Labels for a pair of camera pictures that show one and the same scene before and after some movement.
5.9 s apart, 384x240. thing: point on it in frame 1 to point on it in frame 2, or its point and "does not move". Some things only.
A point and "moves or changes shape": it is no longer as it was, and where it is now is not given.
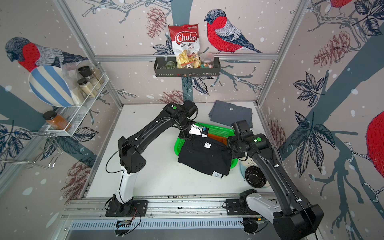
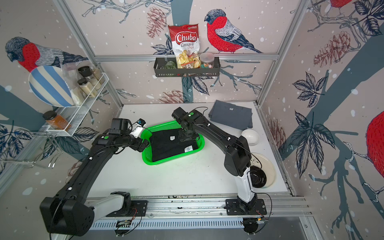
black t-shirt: x=206 y=155 to x=166 y=143
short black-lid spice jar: x=87 y=87 does not move
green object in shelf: x=170 y=65 does not move
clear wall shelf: x=68 y=118 does not move
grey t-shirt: x=227 y=113 does not move
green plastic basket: x=212 y=130 moves or changes shape
